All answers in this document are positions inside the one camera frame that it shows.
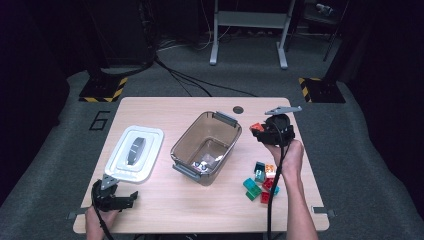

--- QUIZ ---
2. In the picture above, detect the right hand-held gripper black cable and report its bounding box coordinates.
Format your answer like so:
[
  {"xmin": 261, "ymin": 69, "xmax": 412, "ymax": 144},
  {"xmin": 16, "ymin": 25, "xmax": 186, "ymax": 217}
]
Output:
[{"xmin": 265, "ymin": 119, "xmax": 292, "ymax": 240}]

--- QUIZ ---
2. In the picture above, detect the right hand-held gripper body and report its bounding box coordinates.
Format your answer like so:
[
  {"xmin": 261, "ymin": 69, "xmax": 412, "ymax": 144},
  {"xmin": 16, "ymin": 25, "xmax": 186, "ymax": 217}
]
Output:
[{"xmin": 264, "ymin": 105, "xmax": 303, "ymax": 146}]

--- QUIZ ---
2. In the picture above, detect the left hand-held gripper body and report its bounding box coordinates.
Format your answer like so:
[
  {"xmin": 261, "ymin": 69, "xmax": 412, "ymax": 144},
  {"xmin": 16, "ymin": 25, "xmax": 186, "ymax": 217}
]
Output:
[{"xmin": 91, "ymin": 173, "xmax": 120, "ymax": 213}]

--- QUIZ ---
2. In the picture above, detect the left hand-held gripper black cable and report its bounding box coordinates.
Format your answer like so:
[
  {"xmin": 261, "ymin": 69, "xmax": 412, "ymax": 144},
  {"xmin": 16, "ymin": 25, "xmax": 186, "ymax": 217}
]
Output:
[{"xmin": 91, "ymin": 181, "xmax": 115, "ymax": 240}]

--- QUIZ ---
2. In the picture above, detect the white lid with grey handle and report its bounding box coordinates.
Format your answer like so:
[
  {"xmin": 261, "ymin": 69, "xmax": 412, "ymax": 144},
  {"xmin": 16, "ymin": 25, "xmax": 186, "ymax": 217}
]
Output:
[{"xmin": 104, "ymin": 125, "xmax": 165, "ymax": 184}]

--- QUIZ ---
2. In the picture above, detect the person's left hand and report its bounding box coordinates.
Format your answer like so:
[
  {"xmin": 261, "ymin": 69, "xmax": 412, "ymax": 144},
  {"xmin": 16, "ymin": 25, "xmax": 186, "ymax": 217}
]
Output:
[{"xmin": 84, "ymin": 206, "xmax": 119, "ymax": 240}]

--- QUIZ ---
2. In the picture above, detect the hand-held gripper black cable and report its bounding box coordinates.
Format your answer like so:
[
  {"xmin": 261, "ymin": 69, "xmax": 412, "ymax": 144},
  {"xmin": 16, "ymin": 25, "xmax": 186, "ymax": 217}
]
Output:
[
  {"xmin": 265, "ymin": 119, "xmax": 292, "ymax": 240},
  {"xmin": 91, "ymin": 181, "xmax": 115, "ymax": 240}
]

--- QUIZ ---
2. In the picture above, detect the black yellow striped base plate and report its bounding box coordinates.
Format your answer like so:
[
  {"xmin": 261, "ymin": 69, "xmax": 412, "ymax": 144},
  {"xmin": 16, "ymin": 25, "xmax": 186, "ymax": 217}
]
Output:
[
  {"xmin": 298, "ymin": 77, "xmax": 347, "ymax": 104},
  {"xmin": 78, "ymin": 76, "xmax": 129, "ymax": 103}
]

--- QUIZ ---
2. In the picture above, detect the white metal desk frame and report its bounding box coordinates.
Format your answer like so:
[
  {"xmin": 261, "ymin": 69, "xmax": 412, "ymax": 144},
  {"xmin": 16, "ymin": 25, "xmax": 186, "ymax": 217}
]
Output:
[{"xmin": 209, "ymin": 0, "xmax": 297, "ymax": 70}]

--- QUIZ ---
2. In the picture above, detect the person's right hand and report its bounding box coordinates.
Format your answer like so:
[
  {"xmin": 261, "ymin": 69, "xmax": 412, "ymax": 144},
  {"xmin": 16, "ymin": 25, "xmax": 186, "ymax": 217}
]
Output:
[{"xmin": 264, "ymin": 139, "xmax": 305, "ymax": 178}]

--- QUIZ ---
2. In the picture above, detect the transparent brown storage box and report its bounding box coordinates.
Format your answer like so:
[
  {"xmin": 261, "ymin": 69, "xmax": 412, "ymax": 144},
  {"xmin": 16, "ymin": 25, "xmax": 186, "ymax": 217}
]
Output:
[{"xmin": 169, "ymin": 110, "xmax": 243, "ymax": 187}]

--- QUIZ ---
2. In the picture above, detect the dark cabinet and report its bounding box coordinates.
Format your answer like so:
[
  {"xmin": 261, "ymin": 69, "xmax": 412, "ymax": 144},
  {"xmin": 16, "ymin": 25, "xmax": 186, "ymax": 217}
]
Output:
[{"xmin": 83, "ymin": 0, "xmax": 155, "ymax": 68}]

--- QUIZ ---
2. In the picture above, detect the small grey device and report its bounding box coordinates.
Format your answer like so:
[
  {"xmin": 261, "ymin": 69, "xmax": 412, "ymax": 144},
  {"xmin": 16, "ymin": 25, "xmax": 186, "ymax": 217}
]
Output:
[{"xmin": 315, "ymin": 2, "xmax": 335, "ymax": 17}]

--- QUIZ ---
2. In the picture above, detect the grey metal table bracket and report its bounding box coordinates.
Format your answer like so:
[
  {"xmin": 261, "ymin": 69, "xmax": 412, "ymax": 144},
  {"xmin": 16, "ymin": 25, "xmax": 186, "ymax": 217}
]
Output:
[
  {"xmin": 311, "ymin": 205, "xmax": 336, "ymax": 219},
  {"xmin": 67, "ymin": 208, "xmax": 89, "ymax": 221}
]

